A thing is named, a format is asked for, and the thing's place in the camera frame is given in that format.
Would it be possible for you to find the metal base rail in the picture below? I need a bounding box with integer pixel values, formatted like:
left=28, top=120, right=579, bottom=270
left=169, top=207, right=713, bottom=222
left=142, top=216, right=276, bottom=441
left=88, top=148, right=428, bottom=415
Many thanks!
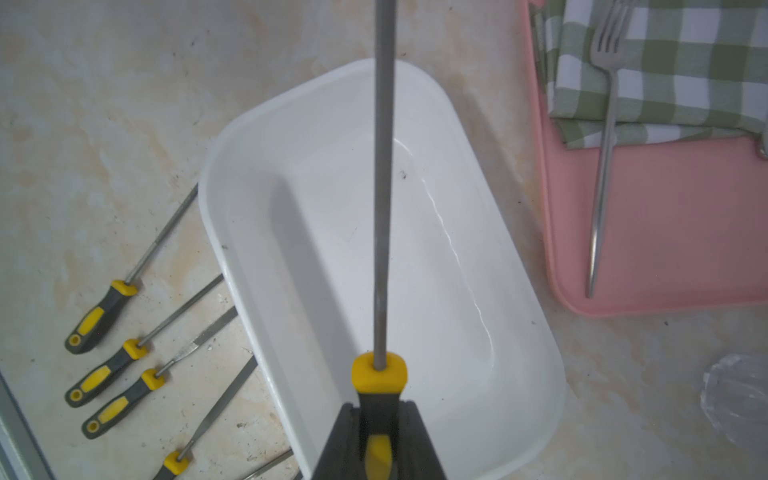
left=0, top=377, right=55, bottom=480

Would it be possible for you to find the clear plastic cup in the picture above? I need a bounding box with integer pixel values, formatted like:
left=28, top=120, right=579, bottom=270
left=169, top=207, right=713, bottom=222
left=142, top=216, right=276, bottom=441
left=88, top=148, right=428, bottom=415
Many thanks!
left=700, top=354, right=767, bottom=456

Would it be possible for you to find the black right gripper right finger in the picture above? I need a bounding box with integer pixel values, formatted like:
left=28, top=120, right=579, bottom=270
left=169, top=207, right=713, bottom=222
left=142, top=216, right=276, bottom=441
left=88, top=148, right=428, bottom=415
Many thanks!
left=394, top=401, right=447, bottom=480

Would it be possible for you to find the pink plastic tray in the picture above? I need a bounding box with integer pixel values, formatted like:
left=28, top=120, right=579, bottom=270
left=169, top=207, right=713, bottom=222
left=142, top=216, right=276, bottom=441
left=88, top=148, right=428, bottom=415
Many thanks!
left=518, top=1, right=767, bottom=316

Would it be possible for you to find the white rectangular storage box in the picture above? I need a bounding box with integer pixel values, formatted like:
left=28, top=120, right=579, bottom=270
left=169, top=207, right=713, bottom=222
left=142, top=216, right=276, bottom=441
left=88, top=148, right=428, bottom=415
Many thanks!
left=197, top=58, right=569, bottom=480

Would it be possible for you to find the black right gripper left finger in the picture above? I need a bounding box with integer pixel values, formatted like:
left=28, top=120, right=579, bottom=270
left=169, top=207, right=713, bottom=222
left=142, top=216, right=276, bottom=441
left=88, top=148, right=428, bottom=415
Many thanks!
left=311, top=403, right=364, bottom=480

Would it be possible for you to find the green checkered cloth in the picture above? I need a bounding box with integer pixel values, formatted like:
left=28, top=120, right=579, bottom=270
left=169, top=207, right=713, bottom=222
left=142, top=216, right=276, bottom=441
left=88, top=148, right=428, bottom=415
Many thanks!
left=529, top=1, right=767, bottom=149

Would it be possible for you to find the yellow black file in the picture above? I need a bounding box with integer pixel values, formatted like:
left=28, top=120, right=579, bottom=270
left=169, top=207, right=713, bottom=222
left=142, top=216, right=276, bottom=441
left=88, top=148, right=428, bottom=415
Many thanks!
left=153, top=356, right=258, bottom=480
left=64, top=184, right=198, bottom=355
left=81, top=307, right=238, bottom=440
left=64, top=274, right=224, bottom=408
left=351, top=1, right=408, bottom=479

